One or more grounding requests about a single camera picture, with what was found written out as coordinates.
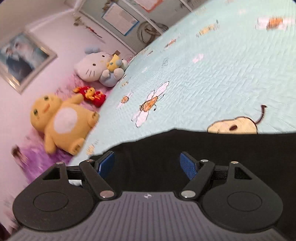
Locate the framed wedding photo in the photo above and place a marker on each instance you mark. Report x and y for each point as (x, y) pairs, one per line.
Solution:
(23, 57)

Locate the red plush toy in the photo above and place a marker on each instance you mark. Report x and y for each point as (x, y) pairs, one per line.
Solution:
(91, 95)

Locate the white Hello Kitty plush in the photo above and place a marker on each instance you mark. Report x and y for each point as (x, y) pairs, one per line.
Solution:
(91, 67)

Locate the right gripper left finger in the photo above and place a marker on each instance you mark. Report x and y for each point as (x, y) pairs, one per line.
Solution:
(104, 163)

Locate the light green quilted bedspread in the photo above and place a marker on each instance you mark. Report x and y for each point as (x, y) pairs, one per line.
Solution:
(229, 63)

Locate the white wardrobe with posters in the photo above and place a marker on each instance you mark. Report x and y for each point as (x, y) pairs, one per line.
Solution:
(136, 23)

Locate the blue grey plush toy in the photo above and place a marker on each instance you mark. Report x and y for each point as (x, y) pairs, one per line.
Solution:
(115, 71)

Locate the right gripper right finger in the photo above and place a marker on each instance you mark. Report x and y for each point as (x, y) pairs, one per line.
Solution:
(189, 165)

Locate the black garment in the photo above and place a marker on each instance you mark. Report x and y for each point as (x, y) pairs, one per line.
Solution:
(244, 190)

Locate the yellow duck plush toy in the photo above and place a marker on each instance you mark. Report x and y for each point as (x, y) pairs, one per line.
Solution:
(64, 123)

